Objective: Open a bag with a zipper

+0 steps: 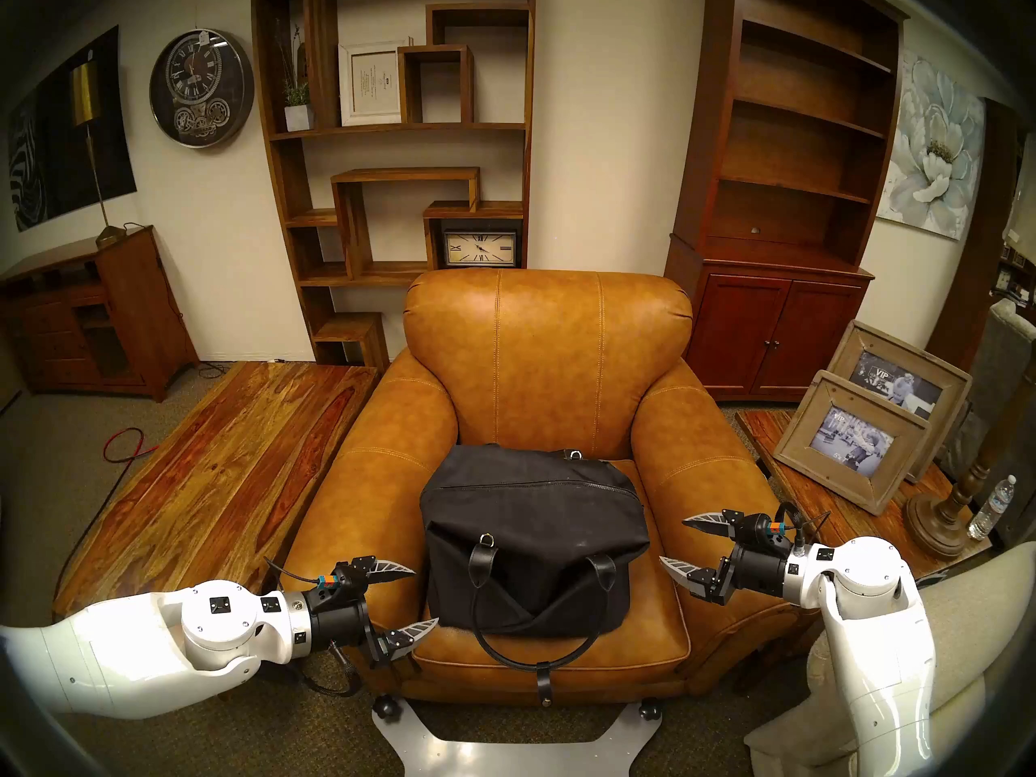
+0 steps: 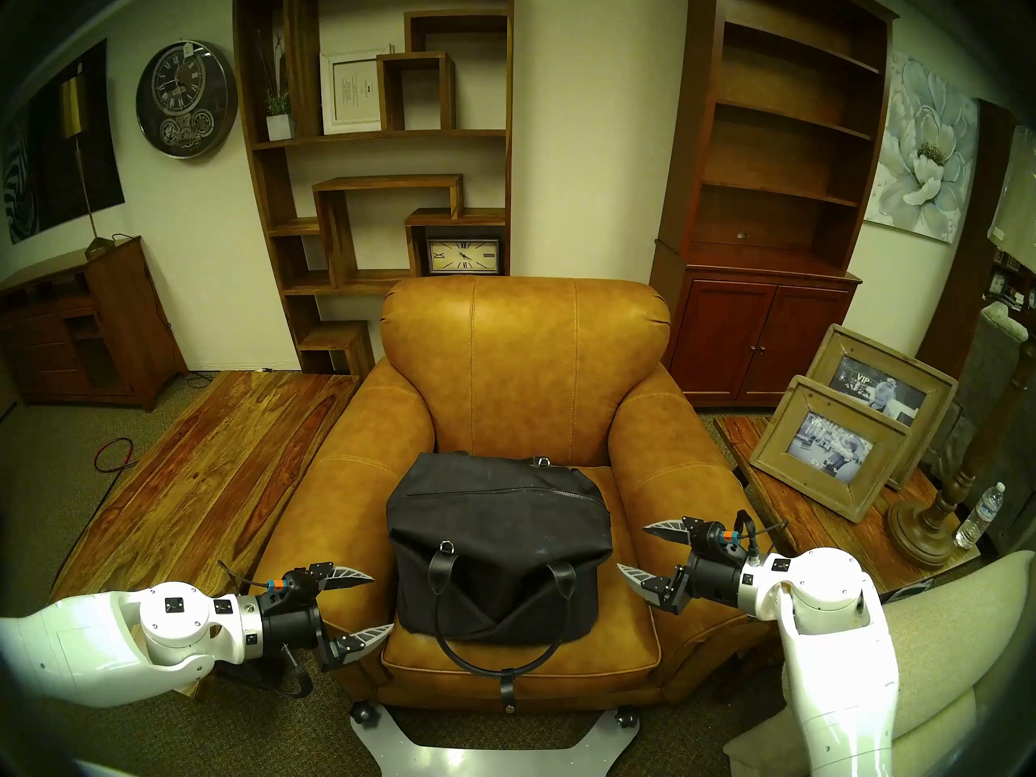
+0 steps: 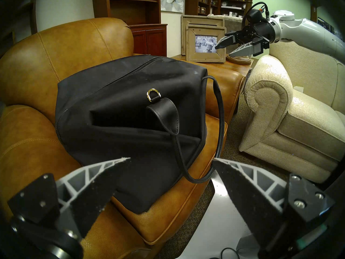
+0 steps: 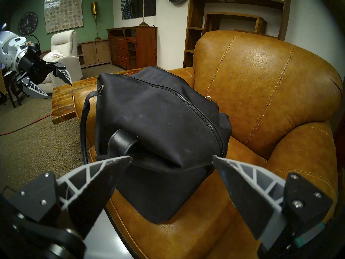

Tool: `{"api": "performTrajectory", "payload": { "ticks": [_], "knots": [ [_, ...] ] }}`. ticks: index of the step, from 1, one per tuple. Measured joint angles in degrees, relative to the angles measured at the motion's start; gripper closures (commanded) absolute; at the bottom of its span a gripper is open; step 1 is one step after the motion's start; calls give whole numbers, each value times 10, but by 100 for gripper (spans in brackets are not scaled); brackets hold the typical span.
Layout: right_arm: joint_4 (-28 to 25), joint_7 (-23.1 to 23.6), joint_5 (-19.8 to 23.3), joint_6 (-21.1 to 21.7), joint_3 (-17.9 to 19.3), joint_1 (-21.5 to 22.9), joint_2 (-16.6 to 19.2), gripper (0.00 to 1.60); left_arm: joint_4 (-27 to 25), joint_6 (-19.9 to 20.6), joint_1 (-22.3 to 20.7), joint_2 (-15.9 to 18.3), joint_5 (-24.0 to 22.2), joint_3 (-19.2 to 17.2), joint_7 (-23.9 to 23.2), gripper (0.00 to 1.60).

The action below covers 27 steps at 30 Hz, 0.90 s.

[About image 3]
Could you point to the large rustic wooden picture frame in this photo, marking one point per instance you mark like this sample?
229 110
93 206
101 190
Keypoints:
199 20

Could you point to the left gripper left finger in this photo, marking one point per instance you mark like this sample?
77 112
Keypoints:
89 196

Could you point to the black zipper fabric bag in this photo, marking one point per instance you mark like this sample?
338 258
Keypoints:
121 121

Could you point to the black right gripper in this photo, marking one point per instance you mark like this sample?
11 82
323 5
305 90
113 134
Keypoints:
261 31

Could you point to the dark bookcase with ornaments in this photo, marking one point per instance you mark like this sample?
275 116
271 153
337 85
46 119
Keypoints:
192 2

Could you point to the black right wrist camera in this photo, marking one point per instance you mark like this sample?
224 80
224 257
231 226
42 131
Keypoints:
256 15

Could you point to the white flower painting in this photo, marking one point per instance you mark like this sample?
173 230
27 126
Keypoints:
172 0

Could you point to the cream fabric armchair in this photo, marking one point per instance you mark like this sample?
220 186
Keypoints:
296 121

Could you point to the cherry wood bookcase cabinet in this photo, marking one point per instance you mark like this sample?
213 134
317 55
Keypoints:
148 40

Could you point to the wooden side table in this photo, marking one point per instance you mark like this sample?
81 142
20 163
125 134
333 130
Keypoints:
231 68

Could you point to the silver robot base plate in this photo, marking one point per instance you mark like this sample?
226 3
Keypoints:
215 228

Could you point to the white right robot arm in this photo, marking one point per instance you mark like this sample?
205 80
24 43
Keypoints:
310 31

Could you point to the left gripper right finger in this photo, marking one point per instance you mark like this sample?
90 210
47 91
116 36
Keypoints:
250 201

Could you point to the small rustic wooden picture frame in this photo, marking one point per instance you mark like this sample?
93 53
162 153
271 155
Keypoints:
192 42

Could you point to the tan leather armchair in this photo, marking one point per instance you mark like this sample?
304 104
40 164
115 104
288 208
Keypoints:
80 45

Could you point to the wooden lamp base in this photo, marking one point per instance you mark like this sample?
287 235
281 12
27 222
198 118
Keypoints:
238 60

